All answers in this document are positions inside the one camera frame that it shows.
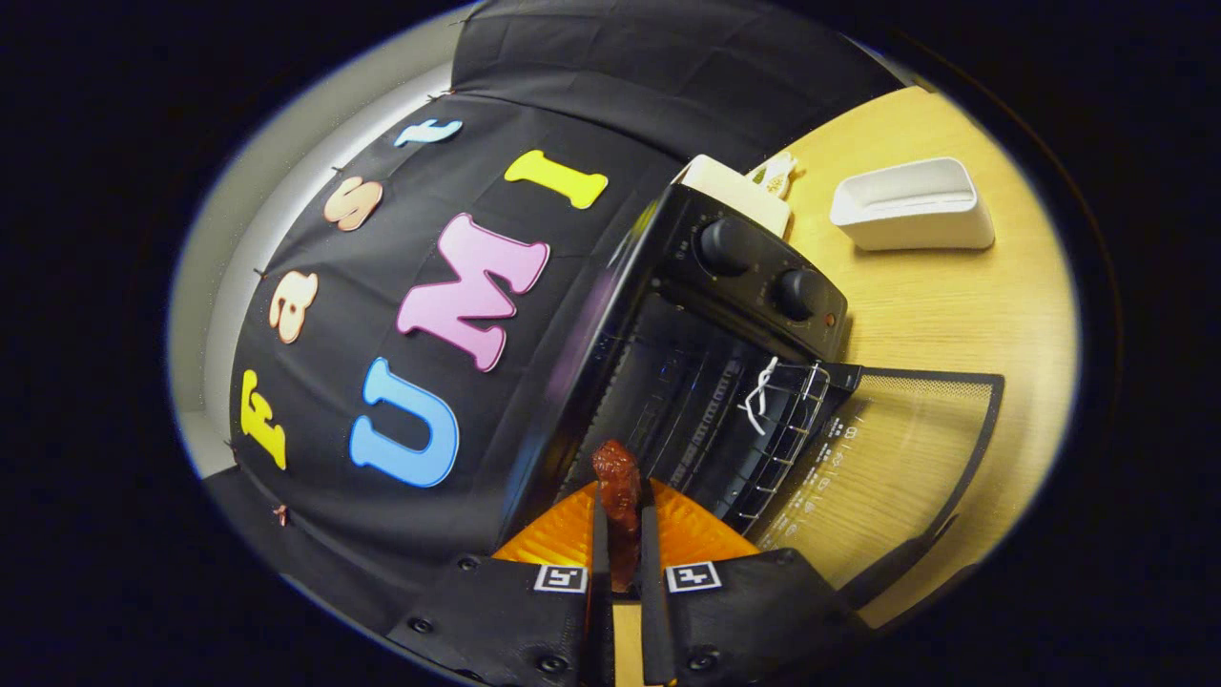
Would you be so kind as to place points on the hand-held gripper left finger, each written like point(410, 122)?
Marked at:
point(601, 639)

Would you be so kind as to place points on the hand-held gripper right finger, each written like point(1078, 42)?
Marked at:
point(651, 620)

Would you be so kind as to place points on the reddish brown meat slice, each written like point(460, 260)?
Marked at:
point(620, 496)

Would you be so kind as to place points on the black toaster oven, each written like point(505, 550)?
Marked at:
point(754, 277)

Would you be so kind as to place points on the white pop-up toaster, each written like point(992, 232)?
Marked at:
point(734, 186)

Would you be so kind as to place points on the white rectangular dish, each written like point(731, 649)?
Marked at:
point(916, 229)

